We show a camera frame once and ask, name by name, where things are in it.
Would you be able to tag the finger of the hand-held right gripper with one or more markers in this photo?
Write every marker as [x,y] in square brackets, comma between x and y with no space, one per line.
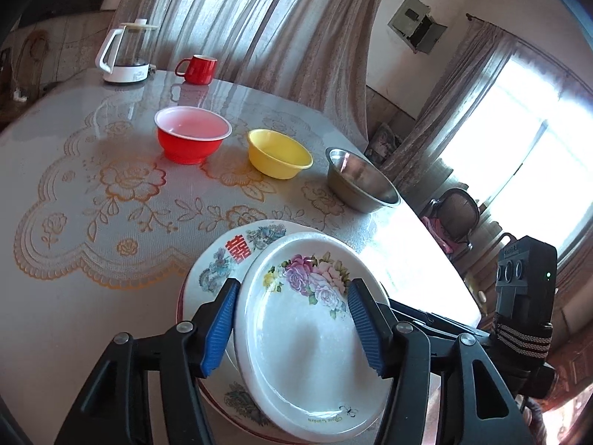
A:
[440,320]

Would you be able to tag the dark wooden armchair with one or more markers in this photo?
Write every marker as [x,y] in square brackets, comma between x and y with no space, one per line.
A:
[458,208]

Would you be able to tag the pink chair cushion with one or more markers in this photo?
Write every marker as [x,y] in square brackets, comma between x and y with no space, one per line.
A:
[442,234]

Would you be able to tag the stainless steel bowl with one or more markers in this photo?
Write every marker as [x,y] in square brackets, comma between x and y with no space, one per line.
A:
[361,185]

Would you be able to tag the person's right forearm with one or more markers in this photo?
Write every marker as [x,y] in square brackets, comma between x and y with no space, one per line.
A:
[535,422]

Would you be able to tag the beige side window curtain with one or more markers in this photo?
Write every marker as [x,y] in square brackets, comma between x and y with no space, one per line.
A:
[458,92]

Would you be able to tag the small rose-print plate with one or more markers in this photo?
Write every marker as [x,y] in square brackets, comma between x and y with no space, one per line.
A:
[301,357]

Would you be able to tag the large pink-rimmed floral plate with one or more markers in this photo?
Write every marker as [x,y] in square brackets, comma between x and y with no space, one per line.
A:
[180,303]

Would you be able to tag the leaning framed picture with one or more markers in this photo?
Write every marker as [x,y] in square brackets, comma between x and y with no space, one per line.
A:
[383,141]

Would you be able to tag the red plastic bowl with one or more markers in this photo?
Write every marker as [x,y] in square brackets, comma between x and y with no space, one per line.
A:
[190,148]

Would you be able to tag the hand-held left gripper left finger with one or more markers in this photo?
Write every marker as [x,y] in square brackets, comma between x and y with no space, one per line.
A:
[220,329]

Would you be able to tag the grey electrical panel box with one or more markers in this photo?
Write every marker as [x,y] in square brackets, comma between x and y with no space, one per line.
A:
[414,21]

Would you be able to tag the arched wooden chair back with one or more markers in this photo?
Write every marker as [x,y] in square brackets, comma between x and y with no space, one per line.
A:
[28,55]

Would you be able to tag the white plate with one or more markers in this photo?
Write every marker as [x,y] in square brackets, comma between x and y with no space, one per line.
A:
[217,264]

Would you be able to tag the red mug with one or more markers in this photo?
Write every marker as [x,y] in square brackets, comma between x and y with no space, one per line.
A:
[199,70]

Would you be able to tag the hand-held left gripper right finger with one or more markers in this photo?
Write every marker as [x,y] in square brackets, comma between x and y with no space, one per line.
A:
[366,329]

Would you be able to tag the beige lace curtain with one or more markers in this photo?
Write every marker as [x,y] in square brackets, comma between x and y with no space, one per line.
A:
[255,23]

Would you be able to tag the yellow plastic bowl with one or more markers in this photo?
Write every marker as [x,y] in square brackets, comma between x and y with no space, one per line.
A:
[278,157]

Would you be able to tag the bright window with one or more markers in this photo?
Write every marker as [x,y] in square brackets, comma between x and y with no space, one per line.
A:
[523,148]

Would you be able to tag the white glass electric kettle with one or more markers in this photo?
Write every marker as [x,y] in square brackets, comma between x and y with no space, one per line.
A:
[127,69]

